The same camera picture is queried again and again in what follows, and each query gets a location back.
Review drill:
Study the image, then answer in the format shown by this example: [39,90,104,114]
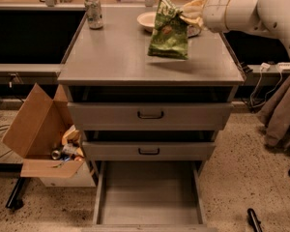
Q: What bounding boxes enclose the black object on floor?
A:
[247,208,263,232]

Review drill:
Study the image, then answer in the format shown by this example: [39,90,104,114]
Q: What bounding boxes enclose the grey drawer cabinet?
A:
[57,5,246,232]

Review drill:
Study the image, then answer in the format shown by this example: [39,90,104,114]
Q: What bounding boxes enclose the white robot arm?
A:
[180,0,290,59]

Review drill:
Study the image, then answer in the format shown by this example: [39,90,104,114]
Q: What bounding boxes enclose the green jalapeno chip bag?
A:
[148,0,188,60]

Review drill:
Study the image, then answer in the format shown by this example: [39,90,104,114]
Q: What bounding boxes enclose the blue lying soda can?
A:
[188,25,202,38]

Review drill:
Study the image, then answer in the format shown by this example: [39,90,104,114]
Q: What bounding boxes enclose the grey middle drawer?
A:
[82,142,215,160]

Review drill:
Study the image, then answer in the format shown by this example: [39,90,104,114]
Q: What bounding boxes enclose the grey top drawer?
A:
[68,102,232,131]

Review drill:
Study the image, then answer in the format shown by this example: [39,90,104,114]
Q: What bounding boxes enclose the silver can in box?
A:
[51,149,62,160]

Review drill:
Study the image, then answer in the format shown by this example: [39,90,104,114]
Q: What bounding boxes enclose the grey open bottom drawer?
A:
[82,161,218,232]

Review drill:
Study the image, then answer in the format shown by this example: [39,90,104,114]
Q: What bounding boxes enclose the brown cardboard box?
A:
[2,84,83,178]

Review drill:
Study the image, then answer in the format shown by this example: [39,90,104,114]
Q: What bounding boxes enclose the black stand leg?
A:
[0,163,29,211]

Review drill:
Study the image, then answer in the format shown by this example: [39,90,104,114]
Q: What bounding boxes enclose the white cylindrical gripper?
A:
[180,0,231,32]

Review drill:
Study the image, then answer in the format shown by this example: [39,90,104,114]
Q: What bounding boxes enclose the white power strip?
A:
[277,62,290,72]

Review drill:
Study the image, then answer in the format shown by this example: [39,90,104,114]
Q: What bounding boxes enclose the brown hanging cloth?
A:
[257,75,290,149]

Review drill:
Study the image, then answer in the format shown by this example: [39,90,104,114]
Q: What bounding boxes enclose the cream bowl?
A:
[137,12,156,33]

